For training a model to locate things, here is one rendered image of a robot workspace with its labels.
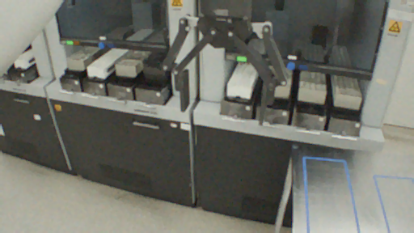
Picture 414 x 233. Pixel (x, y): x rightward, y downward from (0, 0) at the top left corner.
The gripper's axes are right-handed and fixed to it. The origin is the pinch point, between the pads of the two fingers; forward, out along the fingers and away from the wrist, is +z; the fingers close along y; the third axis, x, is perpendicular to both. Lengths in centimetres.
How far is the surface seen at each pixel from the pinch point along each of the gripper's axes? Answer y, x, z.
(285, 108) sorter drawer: 10, 67, 39
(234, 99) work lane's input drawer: -11, 67, 38
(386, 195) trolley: 46, 25, 38
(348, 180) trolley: 34, 30, 38
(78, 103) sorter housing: -93, 66, 54
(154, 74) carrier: -50, 74, 35
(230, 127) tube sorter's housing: -12, 66, 52
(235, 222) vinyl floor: -6, 68, 120
